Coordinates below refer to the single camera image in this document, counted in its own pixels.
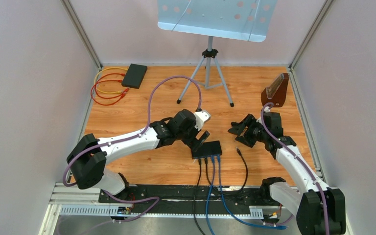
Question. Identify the light blue music stand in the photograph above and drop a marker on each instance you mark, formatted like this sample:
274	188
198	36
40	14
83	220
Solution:
244	20

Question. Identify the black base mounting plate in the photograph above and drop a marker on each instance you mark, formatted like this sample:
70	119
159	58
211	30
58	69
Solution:
186	199

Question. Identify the aluminium frame rail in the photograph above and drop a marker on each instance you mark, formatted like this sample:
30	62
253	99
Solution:
96	202

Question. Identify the brown wooden metronome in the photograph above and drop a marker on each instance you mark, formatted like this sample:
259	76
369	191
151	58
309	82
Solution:
276	92

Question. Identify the black network switch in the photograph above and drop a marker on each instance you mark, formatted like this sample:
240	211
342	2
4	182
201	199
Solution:
207	149

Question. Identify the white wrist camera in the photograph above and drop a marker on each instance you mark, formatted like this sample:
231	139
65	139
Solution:
201	118
266	109

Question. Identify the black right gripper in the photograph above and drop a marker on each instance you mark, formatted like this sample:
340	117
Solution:
239	128

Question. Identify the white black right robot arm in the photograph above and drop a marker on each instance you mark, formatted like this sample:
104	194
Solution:
318	208

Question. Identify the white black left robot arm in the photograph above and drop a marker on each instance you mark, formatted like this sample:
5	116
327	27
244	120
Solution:
88	160

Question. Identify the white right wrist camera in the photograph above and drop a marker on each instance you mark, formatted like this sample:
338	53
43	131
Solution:
266	109

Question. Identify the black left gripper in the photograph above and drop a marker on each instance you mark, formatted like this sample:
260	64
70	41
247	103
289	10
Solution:
194	143

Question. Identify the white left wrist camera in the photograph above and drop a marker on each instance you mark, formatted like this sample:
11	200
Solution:
201	118

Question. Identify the black spare switch box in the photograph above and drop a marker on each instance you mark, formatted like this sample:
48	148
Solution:
134	76

